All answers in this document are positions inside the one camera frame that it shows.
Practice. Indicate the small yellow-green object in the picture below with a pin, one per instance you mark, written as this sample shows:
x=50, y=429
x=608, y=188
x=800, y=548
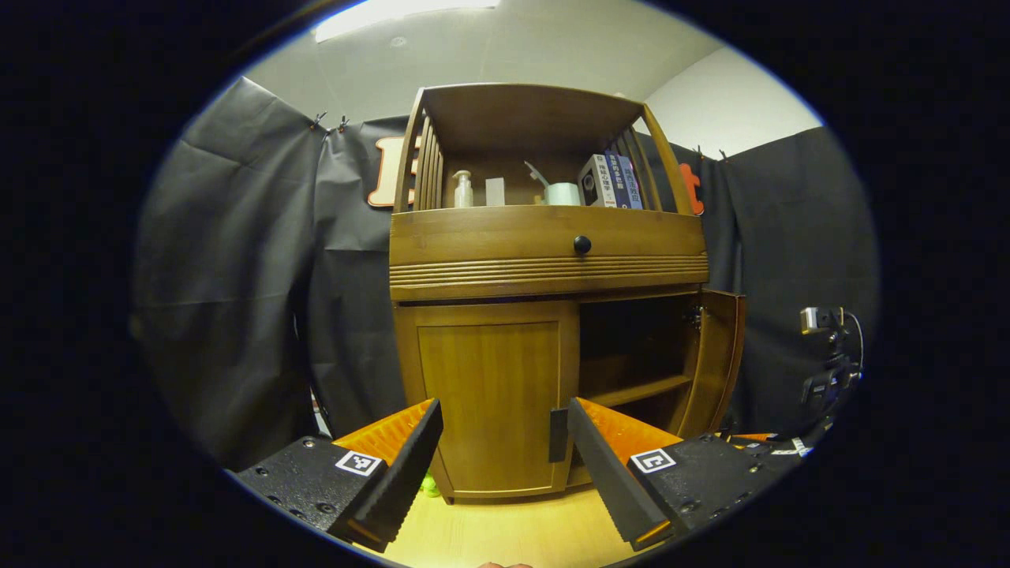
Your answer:
x=430, y=485

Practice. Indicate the black backdrop cloth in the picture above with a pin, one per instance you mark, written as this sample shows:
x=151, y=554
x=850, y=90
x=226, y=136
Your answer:
x=229, y=276

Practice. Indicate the black camera stand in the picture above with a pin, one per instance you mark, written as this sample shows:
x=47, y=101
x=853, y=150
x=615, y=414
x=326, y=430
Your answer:
x=832, y=379

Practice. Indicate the dark blue book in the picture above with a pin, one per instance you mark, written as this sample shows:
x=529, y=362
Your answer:
x=619, y=180

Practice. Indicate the white pump bottle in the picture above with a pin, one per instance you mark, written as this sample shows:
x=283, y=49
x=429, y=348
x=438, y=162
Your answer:
x=463, y=192

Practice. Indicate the small white box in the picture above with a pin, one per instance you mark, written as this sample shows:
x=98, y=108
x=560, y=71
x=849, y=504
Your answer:
x=495, y=192

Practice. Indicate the light blue book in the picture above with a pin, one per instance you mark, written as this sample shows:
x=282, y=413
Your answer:
x=634, y=183

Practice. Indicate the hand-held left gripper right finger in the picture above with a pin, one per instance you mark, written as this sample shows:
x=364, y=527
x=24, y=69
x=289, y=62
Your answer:
x=604, y=481

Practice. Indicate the pale green tool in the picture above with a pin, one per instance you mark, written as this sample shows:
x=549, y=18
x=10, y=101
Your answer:
x=536, y=173

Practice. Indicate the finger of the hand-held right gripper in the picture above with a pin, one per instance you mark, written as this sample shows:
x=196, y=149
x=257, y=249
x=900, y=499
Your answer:
x=789, y=448

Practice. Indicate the silver webcam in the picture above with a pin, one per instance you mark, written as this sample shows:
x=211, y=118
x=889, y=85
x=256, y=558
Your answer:
x=821, y=318

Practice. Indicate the black round drawer knob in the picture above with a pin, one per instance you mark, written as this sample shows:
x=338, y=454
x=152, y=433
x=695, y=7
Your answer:
x=582, y=244

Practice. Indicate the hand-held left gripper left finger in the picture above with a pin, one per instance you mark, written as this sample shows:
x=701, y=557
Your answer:
x=402, y=473

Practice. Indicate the ceiling light panel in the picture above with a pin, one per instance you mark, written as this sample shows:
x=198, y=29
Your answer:
x=402, y=16

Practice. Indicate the wooden double-door shoe cabinet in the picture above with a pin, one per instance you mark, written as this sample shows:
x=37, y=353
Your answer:
x=529, y=114

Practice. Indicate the wooden drawer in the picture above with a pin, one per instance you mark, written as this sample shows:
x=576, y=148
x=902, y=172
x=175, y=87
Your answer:
x=473, y=233

